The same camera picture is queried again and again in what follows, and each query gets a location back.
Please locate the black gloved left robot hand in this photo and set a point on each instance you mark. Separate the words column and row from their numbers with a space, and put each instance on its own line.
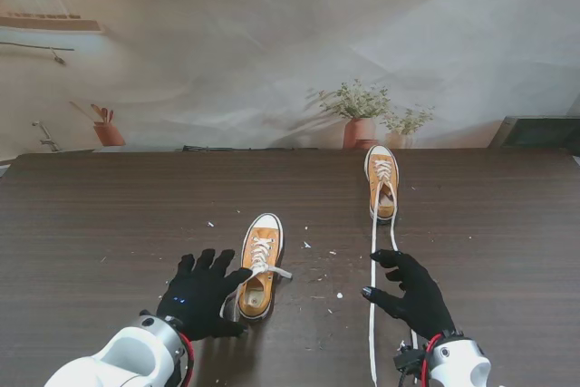
column 199, row 301

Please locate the printed kitchen backdrop cloth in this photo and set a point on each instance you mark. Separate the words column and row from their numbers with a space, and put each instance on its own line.
column 272, row 42

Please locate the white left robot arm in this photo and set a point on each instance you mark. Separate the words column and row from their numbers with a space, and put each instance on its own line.
column 122, row 355

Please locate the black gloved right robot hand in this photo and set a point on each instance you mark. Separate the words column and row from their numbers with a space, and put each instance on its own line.
column 417, row 301

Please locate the black right wrist box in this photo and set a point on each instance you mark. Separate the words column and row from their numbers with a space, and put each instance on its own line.
column 408, row 360

